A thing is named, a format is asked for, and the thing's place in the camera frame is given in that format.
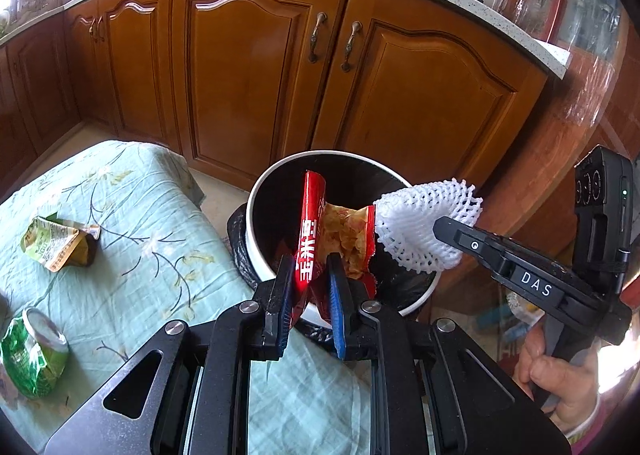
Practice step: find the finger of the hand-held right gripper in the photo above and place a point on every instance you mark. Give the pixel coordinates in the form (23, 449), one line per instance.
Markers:
(465, 242)

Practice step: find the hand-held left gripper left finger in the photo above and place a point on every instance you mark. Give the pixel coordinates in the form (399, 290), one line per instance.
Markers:
(285, 297)

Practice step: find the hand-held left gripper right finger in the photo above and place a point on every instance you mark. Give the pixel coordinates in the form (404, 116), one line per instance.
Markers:
(336, 305)

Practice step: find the white foam fruit net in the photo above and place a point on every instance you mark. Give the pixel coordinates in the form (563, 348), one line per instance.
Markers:
(415, 225)

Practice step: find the red snack bag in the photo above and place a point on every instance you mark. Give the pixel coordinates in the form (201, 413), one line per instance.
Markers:
(310, 235)

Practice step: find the person's right forearm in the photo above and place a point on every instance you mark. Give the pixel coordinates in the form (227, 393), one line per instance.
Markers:
(612, 427)

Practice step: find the person's right hand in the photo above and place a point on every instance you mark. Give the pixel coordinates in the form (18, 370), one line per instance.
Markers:
(565, 390)

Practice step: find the light green floral tablecloth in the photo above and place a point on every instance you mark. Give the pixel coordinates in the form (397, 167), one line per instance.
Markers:
(125, 295)

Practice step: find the brown wooden base cabinets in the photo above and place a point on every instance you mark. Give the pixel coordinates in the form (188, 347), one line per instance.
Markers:
(250, 85)

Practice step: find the brown wooden display cabinet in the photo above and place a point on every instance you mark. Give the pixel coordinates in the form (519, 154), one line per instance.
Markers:
(565, 35)

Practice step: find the green snack packet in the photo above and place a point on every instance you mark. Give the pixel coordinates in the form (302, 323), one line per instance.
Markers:
(45, 240)

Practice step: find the crushed green can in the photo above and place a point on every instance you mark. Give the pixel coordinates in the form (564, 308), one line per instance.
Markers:
(30, 365)

